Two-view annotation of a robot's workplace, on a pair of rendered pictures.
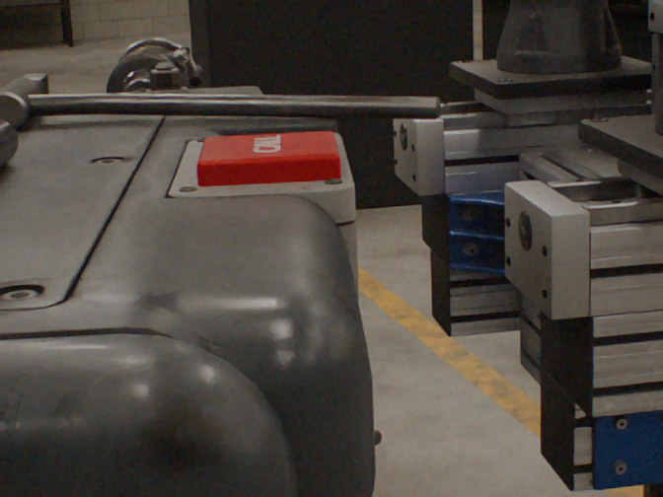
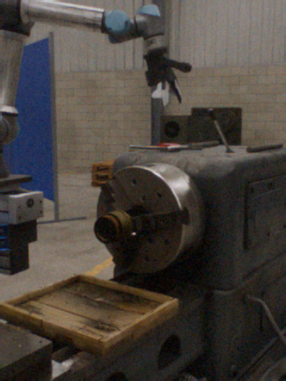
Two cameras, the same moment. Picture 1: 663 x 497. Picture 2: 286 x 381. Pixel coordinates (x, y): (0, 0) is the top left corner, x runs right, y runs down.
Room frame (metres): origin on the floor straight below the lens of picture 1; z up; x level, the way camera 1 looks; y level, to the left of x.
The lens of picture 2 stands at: (2.13, 1.12, 1.39)
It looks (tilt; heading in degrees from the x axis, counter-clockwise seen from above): 9 degrees down; 218
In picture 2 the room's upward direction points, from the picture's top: straight up
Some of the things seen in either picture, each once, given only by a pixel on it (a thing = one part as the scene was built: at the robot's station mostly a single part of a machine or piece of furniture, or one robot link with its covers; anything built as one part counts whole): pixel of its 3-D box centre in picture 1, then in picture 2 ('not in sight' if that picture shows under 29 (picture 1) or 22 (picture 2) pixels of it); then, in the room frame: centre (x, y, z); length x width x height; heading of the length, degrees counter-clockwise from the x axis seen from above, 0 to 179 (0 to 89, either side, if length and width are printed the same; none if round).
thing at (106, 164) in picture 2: not in sight; (122, 173); (-5.20, -5.10, 0.22); 1.25 x 0.86 x 0.44; 19
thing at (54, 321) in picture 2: not in sight; (88, 308); (1.26, 0.27, 0.89); 0.36 x 0.30 x 0.04; 92
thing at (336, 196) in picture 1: (266, 215); not in sight; (0.58, 0.03, 1.23); 0.13 x 0.08 x 0.05; 2
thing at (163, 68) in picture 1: (165, 75); not in sight; (1.65, 0.20, 1.17); 0.04 x 0.04 x 0.03
